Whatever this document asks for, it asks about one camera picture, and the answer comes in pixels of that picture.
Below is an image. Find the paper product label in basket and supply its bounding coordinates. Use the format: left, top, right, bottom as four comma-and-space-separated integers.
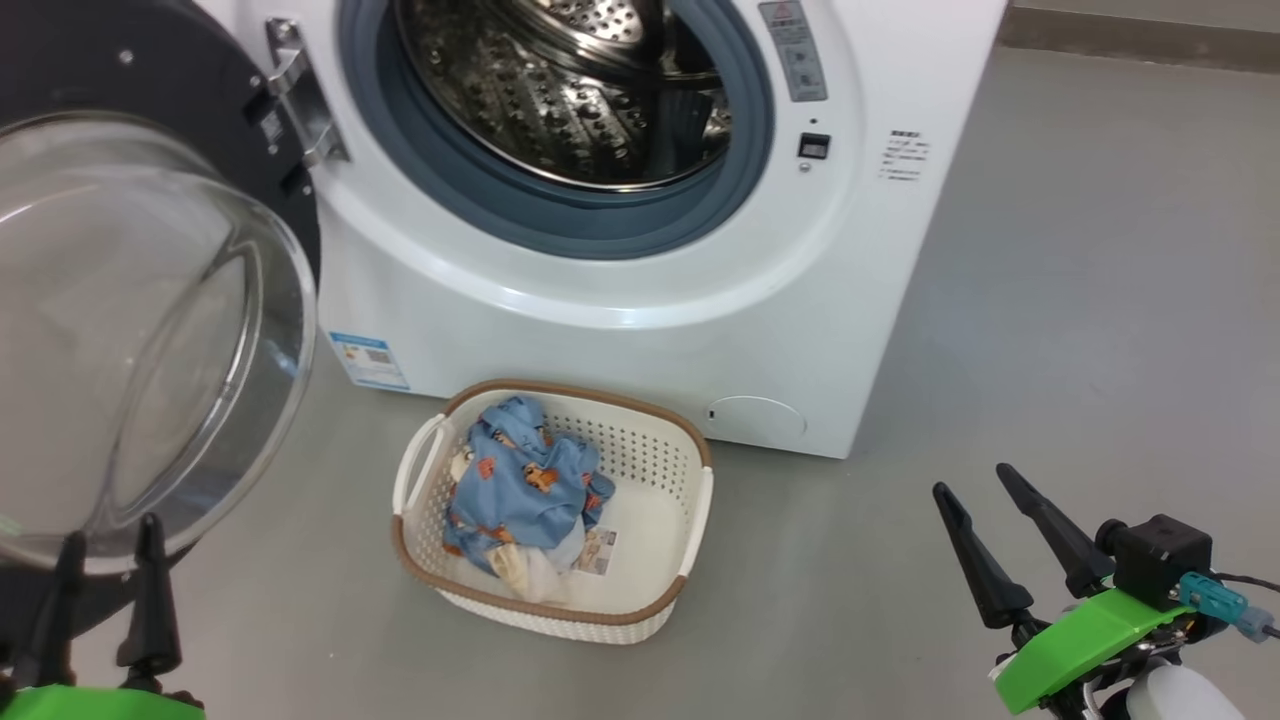
575, 527, 618, 576

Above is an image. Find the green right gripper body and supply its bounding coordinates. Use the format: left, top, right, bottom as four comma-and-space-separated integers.
990, 585, 1226, 716

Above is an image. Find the round white filter cover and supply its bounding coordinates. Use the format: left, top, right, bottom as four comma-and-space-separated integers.
706, 395, 807, 443

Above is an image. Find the grey warning label sticker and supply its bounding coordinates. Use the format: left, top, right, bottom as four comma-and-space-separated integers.
757, 0, 829, 104

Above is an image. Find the white front-load washing machine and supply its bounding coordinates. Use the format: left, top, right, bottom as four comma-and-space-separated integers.
195, 0, 1011, 461

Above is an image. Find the white cloth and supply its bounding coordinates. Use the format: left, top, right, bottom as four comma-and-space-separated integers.
485, 535, 586, 606

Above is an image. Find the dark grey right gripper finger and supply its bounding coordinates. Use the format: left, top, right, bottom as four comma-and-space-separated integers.
996, 462, 1116, 599
932, 482, 1036, 631

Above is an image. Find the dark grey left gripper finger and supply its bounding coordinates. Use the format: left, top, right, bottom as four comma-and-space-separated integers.
115, 513, 184, 691
10, 530, 89, 691

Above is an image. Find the perforated steel washer drum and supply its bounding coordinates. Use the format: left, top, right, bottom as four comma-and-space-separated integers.
395, 0, 736, 193

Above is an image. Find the black cable with teal connector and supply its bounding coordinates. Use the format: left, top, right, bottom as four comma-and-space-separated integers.
1178, 572, 1280, 641

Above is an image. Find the blue energy label sticker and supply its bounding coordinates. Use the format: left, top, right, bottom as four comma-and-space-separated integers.
327, 331, 411, 392

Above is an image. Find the silver metal door hinge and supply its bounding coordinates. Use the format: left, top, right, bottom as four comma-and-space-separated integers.
262, 17, 351, 169

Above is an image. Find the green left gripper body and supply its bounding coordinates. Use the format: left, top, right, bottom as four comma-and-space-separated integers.
0, 672, 206, 720

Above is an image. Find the blue patterned garment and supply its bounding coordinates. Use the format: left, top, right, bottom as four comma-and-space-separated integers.
443, 395, 617, 573

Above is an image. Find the cream laundry basket brown rim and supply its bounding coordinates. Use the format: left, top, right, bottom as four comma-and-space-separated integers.
391, 379, 715, 645

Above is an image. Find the black round glass washer door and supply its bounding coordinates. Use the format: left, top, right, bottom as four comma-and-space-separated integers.
0, 0, 323, 641

